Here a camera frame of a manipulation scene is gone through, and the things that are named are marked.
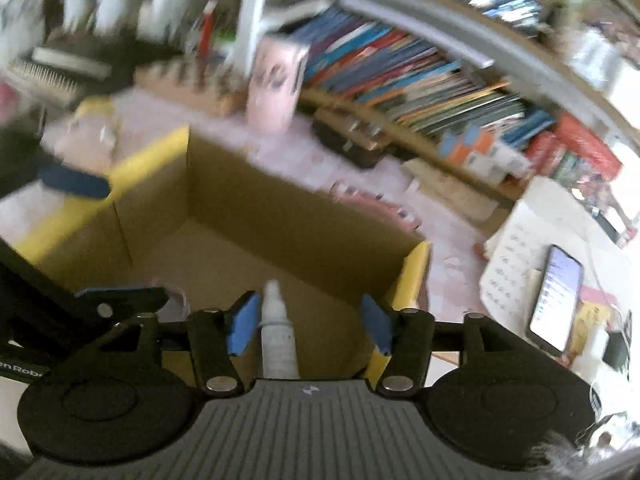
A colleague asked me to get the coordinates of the stack of small orange cartons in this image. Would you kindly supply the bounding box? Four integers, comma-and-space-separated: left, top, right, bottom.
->
440, 127, 526, 181

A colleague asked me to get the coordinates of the smartphone with lit screen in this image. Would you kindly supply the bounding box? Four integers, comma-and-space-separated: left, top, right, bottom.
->
529, 245, 585, 357

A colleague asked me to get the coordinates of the orange marker pen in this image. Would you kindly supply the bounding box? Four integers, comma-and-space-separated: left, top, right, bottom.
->
200, 2, 217, 58

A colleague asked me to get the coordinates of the row of colourful books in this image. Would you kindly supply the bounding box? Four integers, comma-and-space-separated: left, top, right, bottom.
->
295, 7, 556, 151

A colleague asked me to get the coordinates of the white paper pad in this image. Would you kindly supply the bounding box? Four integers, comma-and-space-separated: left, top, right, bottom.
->
477, 177, 636, 321

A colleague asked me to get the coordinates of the black case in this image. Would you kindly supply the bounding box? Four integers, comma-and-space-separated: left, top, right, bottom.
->
312, 110, 396, 170

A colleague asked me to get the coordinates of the black power adapter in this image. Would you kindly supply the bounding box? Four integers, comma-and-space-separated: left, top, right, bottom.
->
602, 330, 633, 373

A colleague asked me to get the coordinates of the pink printed canister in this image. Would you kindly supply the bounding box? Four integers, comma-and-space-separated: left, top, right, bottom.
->
246, 35, 311, 133

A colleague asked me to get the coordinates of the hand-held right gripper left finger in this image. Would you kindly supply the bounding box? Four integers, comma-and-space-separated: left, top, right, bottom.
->
97, 291, 262, 393

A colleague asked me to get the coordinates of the yellow sticky note pad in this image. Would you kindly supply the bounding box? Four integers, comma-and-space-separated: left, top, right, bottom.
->
572, 302, 613, 356

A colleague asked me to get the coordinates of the wooden chessboard box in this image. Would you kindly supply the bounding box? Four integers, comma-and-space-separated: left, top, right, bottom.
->
134, 57, 248, 116

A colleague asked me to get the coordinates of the white spray bottle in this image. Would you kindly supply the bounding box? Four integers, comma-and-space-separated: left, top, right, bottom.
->
260, 280, 301, 380

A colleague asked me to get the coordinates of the white wooden bookshelf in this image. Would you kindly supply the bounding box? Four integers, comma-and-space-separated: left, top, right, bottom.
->
235, 0, 640, 151

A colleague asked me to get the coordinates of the black piano keyboard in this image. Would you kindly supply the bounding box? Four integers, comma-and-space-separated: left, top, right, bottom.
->
5, 42, 136, 108

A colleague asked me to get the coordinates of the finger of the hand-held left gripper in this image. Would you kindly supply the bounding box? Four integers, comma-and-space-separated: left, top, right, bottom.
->
75, 286, 170, 331
0, 130, 112, 202

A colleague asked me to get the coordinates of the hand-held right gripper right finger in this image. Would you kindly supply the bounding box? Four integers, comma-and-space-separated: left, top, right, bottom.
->
360, 292, 538, 396

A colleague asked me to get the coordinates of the yellow cardboard box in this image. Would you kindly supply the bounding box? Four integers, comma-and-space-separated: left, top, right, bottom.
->
10, 126, 432, 386

